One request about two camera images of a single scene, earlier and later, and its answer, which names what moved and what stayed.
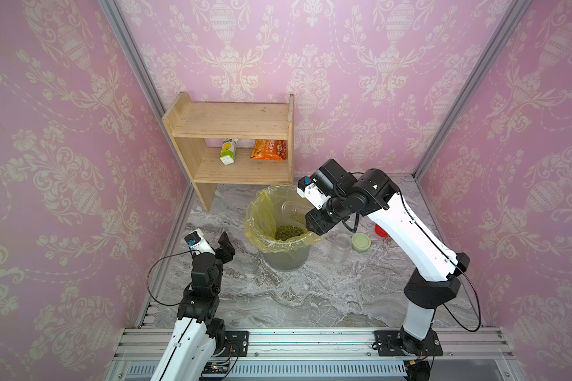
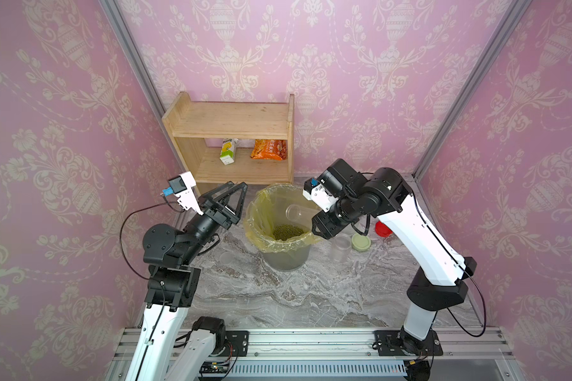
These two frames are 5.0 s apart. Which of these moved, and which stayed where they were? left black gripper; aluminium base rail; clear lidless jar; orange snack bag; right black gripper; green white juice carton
Moved: clear lidless jar; left black gripper
Stayed: orange snack bag; aluminium base rail; green white juice carton; right black gripper
